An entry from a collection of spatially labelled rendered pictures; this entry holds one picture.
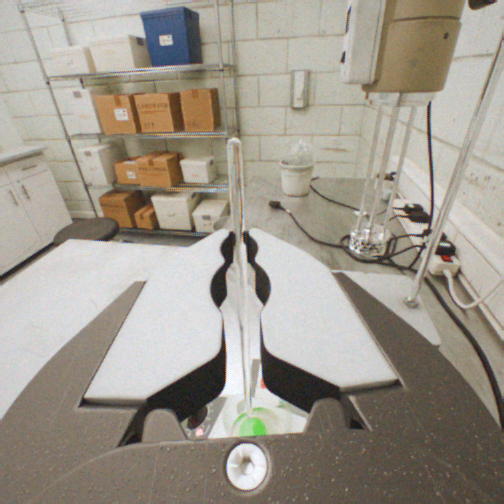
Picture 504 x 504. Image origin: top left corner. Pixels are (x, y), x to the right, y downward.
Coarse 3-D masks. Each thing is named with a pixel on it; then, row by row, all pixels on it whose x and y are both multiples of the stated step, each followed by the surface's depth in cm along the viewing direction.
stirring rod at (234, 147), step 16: (240, 144) 10; (240, 160) 10; (240, 176) 11; (240, 192) 11; (240, 208) 11; (240, 224) 12; (240, 240) 12; (240, 256) 13; (240, 272) 13; (240, 288) 14; (240, 304) 14; (240, 320) 15; (240, 336) 16
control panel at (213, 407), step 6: (210, 402) 35; (216, 402) 34; (210, 408) 34; (216, 408) 34; (210, 414) 33; (216, 414) 33; (204, 420) 33; (210, 420) 32; (216, 420) 32; (186, 426) 33; (198, 426) 32; (204, 426) 32; (210, 426) 31; (186, 432) 33; (192, 432) 32; (204, 432) 31; (210, 432) 31; (192, 438) 31; (198, 438) 31; (204, 438) 30
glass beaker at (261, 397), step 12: (240, 384) 25; (252, 384) 26; (228, 396) 24; (240, 396) 26; (252, 396) 27; (264, 396) 27; (276, 396) 26; (228, 408) 25; (240, 408) 27; (276, 408) 27; (288, 408) 24; (228, 420) 25; (288, 420) 25; (300, 420) 22; (228, 432) 22; (288, 432) 22
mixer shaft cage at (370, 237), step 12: (396, 108) 36; (396, 120) 37; (408, 120) 36; (408, 132) 37; (372, 144) 39; (372, 156) 40; (384, 156) 40; (384, 168) 41; (396, 180) 40; (360, 216) 45; (372, 216) 46; (360, 228) 47; (372, 228) 47; (384, 228) 45; (360, 240) 46; (372, 240) 45; (384, 240) 45; (360, 252) 47
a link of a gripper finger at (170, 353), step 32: (192, 256) 10; (224, 256) 11; (160, 288) 8; (192, 288) 8; (224, 288) 10; (128, 320) 7; (160, 320) 7; (192, 320) 7; (128, 352) 6; (160, 352) 6; (192, 352) 6; (224, 352) 7; (96, 384) 5; (128, 384) 5; (160, 384) 5; (192, 384) 6; (224, 384) 7
